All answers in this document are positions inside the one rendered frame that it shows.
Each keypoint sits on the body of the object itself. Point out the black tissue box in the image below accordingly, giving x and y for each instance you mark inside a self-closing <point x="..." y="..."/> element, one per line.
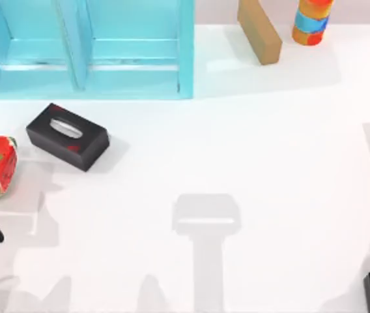
<point x="74" y="143"/>

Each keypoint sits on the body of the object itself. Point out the light blue rack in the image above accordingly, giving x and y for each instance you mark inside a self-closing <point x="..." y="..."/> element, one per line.
<point x="133" y="49"/>

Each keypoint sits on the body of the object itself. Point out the brown cardboard box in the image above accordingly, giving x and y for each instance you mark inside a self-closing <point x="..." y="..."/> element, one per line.
<point x="263" y="36"/>

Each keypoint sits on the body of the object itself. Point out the orange and blue can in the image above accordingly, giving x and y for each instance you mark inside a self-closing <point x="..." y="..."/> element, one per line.
<point x="312" y="23"/>

